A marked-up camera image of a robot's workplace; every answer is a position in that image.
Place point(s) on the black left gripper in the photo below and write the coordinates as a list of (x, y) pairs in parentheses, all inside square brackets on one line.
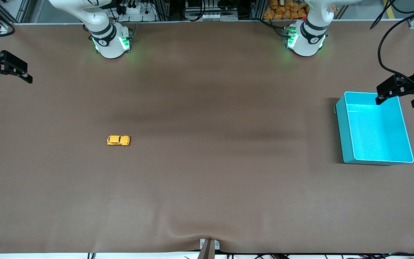
[(409, 85)]

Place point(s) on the white power strip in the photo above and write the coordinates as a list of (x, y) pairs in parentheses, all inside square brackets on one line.
[(138, 14)]

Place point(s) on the brown table mat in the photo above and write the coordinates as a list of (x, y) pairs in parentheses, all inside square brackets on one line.
[(207, 162)]

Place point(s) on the yellow beetle toy car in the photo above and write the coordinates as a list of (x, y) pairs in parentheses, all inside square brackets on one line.
[(118, 140)]

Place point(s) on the teal plastic bin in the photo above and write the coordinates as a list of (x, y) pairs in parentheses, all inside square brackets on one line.
[(376, 133)]

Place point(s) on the metal table clamp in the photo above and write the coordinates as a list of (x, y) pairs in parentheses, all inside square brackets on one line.
[(208, 248)]

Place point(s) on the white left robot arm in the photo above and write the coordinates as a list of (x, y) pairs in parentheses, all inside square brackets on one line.
[(309, 37)]

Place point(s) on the grey electronics box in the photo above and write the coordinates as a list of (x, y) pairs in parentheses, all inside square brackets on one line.
[(210, 16)]

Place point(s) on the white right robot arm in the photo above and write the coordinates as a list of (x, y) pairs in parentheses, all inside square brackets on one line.
[(106, 36)]

